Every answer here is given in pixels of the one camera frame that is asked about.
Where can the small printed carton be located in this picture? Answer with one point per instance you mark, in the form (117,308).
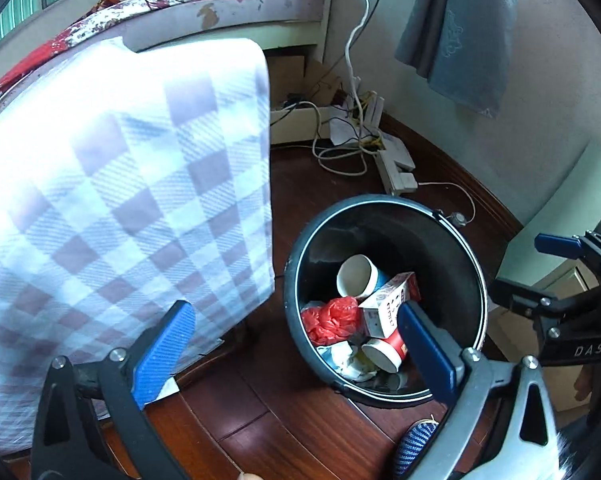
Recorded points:
(380,310)

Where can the bed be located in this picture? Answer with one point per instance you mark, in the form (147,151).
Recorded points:
(260,15)

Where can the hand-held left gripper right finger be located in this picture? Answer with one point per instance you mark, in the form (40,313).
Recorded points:
(428,355)

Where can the white tissue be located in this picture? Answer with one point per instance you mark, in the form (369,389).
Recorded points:
(358,367)

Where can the white power strip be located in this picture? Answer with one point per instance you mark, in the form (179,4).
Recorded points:
(395,170)

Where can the red plastic bag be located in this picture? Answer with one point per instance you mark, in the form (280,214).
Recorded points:
(330,320)

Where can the red paper cup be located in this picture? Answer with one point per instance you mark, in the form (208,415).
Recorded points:
(390,345)

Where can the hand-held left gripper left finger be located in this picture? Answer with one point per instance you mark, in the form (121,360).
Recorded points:
(165,350)

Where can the person's right hand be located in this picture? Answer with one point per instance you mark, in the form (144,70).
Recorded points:
(587,380)

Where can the window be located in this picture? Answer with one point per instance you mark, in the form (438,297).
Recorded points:
(20,15)

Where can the blue patterned paper cup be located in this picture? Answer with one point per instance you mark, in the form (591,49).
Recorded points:
(355,275)

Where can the striped blue slipper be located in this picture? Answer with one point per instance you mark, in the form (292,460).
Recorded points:
(413,447)

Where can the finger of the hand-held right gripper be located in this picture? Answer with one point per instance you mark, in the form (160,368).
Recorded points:
(557,245)
(525,302)

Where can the black trash bin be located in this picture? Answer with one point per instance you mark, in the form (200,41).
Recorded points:
(430,240)

